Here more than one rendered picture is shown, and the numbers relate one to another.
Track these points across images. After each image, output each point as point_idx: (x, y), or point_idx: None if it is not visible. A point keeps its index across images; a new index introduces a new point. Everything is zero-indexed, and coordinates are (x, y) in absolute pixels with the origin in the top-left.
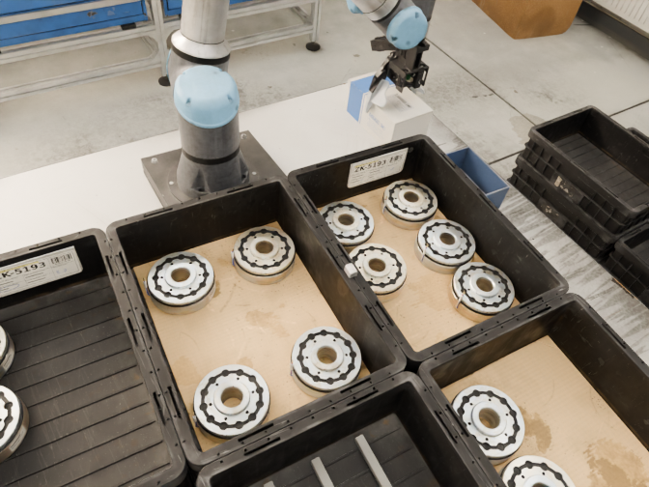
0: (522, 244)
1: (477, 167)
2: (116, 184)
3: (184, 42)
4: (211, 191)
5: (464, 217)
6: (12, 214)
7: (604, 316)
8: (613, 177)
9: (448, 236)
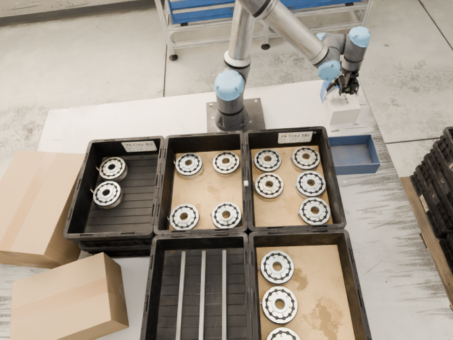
0: (336, 197)
1: (371, 147)
2: (194, 111)
3: (228, 57)
4: (225, 127)
5: (326, 175)
6: (152, 115)
7: (399, 250)
8: None
9: (313, 181)
